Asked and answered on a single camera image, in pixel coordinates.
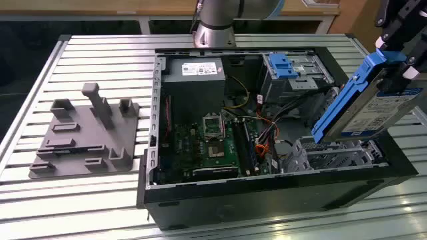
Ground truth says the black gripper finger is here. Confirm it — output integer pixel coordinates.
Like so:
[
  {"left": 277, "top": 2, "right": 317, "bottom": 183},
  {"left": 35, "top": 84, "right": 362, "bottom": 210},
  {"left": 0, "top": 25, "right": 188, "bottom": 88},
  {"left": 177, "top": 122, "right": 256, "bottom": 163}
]
[
  {"left": 374, "top": 0, "right": 407, "bottom": 51},
  {"left": 380, "top": 0, "right": 427, "bottom": 94}
]

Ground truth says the hard disk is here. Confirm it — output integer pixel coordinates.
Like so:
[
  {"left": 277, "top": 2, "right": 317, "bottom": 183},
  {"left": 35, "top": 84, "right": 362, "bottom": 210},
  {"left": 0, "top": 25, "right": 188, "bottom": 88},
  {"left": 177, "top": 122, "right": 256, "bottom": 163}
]
[{"left": 311, "top": 48, "right": 426, "bottom": 145}]

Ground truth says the metal disk bay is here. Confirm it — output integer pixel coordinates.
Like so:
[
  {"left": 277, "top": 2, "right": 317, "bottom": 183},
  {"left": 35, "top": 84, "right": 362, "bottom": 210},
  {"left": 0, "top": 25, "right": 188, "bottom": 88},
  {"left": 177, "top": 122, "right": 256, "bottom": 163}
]
[{"left": 281, "top": 136, "right": 391, "bottom": 174}]

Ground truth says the black RAM slot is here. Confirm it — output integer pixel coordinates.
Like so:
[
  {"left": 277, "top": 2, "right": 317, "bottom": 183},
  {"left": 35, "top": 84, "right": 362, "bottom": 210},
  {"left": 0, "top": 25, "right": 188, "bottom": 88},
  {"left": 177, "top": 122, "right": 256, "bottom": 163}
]
[{"left": 231, "top": 119, "right": 247, "bottom": 176}]

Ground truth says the blue drive cage latch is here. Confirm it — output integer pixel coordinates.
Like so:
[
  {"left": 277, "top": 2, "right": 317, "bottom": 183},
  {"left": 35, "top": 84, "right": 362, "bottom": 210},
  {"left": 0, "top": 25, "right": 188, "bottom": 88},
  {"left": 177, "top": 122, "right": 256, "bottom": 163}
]
[{"left": 268, "top": 53, "right": 299, "bottom": 80}]

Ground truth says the metal drive cage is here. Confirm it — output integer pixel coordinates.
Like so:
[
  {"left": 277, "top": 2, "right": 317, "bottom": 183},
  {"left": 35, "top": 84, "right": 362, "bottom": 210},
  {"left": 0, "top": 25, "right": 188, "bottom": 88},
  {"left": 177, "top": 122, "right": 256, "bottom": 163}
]
[{"left": 260, "top": 53, "right": 336, "bottom": 106}]

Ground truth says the metal socket cover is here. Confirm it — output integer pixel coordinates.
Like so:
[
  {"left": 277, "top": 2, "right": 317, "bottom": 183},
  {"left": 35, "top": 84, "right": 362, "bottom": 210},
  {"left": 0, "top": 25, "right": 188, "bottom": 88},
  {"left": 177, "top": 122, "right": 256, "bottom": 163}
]
[{"left": 201, "top": 112, "right": 225, "bottom": 140}]

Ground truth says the black power supply unit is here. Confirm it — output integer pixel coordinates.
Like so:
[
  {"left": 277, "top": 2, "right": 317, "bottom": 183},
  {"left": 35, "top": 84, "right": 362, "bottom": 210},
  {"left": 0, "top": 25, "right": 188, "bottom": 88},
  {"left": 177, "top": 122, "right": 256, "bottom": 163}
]
[{"left": 161, "top": 57, "right": 228, "bottom": 121}]

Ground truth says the CPU socket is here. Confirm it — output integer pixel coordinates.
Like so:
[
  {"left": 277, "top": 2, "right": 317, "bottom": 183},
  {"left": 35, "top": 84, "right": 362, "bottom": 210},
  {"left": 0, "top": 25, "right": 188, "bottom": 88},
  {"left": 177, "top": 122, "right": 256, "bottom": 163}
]
[{"left": 205, "top": 139, "right": 228, "bottom": 161}]

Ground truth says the green motherboard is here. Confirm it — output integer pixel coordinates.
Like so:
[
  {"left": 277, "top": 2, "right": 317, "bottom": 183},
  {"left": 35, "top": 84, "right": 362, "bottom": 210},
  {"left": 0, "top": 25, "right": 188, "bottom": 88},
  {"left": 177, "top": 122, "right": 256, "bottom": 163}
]
[{"left": 157, "top": 109, "right": 277, "bottom": 181}]

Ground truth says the black graphics card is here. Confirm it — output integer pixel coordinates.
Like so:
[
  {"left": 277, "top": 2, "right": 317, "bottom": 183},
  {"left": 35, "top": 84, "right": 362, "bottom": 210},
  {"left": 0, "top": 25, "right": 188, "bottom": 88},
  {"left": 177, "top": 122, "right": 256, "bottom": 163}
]
[{"left": 191, "top": 165, "right": 241, "bottom": 180}]

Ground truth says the black open PC case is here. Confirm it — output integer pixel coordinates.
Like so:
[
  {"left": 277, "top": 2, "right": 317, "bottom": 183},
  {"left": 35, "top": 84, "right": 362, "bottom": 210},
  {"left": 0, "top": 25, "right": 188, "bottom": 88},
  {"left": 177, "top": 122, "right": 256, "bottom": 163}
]
[{"left": 136, "top": 46, "right": 420, "bottom": 232}]

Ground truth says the grey parts rack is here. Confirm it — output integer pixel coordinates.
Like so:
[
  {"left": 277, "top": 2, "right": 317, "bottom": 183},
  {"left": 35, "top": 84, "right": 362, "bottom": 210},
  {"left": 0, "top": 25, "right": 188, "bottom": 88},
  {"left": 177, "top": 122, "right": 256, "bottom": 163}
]
[{"left": 28, "top": 82, "right": 141, "bottom": 180}]

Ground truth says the black cable bundle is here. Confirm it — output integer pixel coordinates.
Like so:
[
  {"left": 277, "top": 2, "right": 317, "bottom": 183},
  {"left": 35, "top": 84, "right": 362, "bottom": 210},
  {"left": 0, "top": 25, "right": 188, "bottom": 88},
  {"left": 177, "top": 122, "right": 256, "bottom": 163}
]
[{"left": 257, "top": 86, "right": 336, "bottom": 151}]

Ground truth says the yellow wire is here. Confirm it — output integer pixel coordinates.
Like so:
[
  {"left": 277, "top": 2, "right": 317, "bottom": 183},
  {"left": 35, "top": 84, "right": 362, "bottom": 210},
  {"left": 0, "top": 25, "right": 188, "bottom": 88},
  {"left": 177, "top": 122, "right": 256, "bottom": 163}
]
[{"left": 223, "top": 75, "right": 252, "bottom": 110}]

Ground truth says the orange wire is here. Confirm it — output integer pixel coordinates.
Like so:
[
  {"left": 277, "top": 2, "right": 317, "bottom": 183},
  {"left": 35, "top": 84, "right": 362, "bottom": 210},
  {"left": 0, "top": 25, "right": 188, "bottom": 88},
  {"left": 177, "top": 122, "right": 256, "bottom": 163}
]
[{"left": 253, "top": 117, "right": 280, "bottom": 161}]

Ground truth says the thin red wire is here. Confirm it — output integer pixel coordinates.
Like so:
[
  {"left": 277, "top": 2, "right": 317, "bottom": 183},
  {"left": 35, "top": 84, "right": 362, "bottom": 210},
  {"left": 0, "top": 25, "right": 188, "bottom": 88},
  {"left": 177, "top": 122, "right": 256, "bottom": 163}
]
[{"left": 164, "top": 95, "right": 173, "bottom": 134}]

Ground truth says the wooden desk with white frame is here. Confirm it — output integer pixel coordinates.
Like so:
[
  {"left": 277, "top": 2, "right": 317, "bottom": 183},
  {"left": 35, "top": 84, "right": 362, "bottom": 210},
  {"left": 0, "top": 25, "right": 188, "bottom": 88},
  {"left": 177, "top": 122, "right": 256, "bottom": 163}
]
[{"left": 0, "top": 0, "right": 342, "bottom": 35}]

